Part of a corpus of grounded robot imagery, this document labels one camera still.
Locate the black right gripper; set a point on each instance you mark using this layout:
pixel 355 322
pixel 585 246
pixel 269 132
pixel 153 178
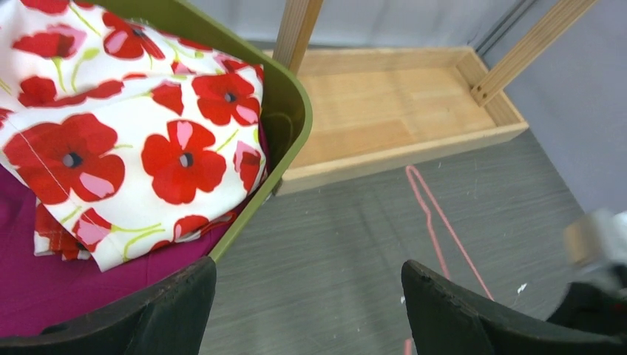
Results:
pixel 588 307

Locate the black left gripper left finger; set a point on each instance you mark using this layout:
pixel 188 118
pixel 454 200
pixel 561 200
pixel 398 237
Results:
pixel 168 317

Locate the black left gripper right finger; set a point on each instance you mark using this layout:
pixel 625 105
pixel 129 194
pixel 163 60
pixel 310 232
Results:
pixel 446 318

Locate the pink wire hanger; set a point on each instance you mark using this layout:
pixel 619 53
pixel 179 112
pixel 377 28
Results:
pixel 435 217

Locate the magenta dress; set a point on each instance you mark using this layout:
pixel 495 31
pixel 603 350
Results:
pixel 73 294

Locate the white red poppy garment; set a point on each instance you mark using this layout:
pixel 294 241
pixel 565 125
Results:
pixel 63 58

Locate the wooden clothes rack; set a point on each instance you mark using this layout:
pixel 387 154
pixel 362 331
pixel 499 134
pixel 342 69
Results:
pixel 377 109

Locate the green plastic bin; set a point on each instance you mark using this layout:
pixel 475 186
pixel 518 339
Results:
pixel 286 108

